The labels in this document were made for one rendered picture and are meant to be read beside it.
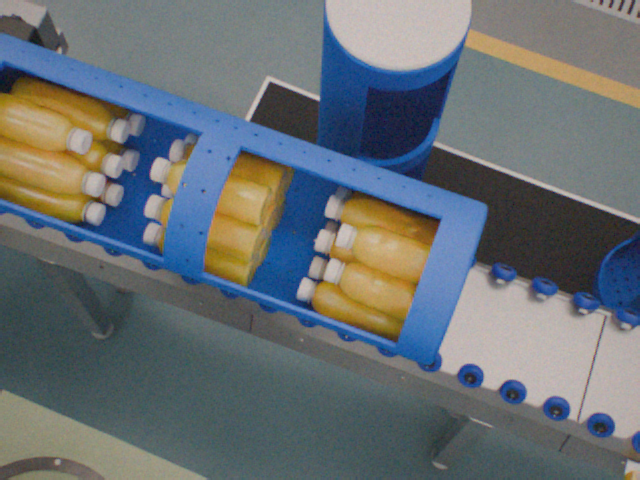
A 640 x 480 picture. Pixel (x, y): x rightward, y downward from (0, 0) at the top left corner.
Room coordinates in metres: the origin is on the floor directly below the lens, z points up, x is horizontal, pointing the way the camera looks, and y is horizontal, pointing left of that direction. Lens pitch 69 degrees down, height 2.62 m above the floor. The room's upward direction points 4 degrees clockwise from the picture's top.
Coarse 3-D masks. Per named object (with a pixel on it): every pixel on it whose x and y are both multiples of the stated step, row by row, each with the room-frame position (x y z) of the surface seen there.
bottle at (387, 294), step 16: (352, 272) 0.51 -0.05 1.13; (368, 272) 0.51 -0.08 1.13; (352, 288) 0.49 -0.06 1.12; (368, 288) 0.49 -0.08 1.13; (384, 288) 0.49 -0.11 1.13; (400, 288) 0.49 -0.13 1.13; (416, 288) 0.49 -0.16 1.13; (368, 304) 0.47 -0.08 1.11; (384, 304) 0.47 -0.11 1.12; (400, 304) 0.47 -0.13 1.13; (400, 320) 0.45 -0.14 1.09
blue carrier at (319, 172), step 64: (0, 64) 0.79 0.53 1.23; (64, 64) 0.81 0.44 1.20; (192, 128) 0.70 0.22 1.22; (256, 128) 0.73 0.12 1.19; (128, 192) 0.70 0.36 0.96; (192, 192) 0.59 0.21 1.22; (320, 192) 0.70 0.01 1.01; (384, 192) 0.62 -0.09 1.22; (448, 192) 0.65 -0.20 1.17; (192, 256) 0.51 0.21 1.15; (320, 256) 0.60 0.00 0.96; (448, 256) 0.51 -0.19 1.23; (320, 320) 0.44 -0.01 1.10; (448, 320) 0.43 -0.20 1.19
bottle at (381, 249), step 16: (352, 240) 0.56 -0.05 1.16; (368, 240) 0.55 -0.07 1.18; (384, 240) 0.55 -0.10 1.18; (400, 240) 0.56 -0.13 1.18; (416, 240) 0.56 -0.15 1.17; (368, 256) 0.53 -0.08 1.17; (384, 256) 0.53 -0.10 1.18; (400, 256) 0.53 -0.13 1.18; (416, 256) 0.53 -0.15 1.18; (384, 272) 0.51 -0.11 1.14; (400, 272) 0.51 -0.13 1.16; (416, 272) 0.51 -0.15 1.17
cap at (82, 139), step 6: (78, 132) 0.71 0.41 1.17; (84, 132) 0.71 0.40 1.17; (72, 138) 0.70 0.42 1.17; (78, 138) 0.70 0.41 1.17; (84, 138) 0.70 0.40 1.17; (90, 138) 0.71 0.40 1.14; (72, 144) 0.69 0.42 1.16; (78, 144) 0.69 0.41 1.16; (84, 144) 0.69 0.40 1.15; (90, 144) 0.70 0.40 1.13; (78, 150) 0.68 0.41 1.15; (84, 150) 0.69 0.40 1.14
